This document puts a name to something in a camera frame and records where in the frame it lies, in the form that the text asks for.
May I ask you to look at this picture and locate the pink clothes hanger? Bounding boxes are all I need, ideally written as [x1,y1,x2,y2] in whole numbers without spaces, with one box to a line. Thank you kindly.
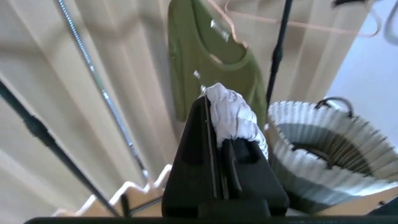
[206,0,249,65]
[224,0,382,38]

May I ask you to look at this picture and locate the metal curtain wand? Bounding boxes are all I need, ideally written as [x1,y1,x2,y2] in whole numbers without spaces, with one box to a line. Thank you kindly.
[57,0,150,181]

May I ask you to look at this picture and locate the pale grey garment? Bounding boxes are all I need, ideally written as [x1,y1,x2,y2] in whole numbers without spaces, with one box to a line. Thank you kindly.
[203,82,269,161]

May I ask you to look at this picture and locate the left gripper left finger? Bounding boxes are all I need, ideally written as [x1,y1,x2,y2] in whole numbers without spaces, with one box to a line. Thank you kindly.
[161,95,218,218]

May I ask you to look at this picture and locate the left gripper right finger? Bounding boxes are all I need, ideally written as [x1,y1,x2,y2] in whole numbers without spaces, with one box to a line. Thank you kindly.
[217,138,290,217]

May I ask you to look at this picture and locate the black clothes rack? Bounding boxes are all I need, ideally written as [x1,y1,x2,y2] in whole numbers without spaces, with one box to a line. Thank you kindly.
[0,0,295,218]

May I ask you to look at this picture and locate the green long-sleeved shirt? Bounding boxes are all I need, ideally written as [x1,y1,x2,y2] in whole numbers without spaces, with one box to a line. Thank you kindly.
[167,0,268,130]

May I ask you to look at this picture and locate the beige curtain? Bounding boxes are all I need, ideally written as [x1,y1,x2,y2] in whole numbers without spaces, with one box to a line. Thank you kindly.
[0,0,377,215]

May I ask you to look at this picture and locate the white laundry basket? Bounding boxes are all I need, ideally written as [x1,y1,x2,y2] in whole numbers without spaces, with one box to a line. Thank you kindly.
[266,96,398,214]

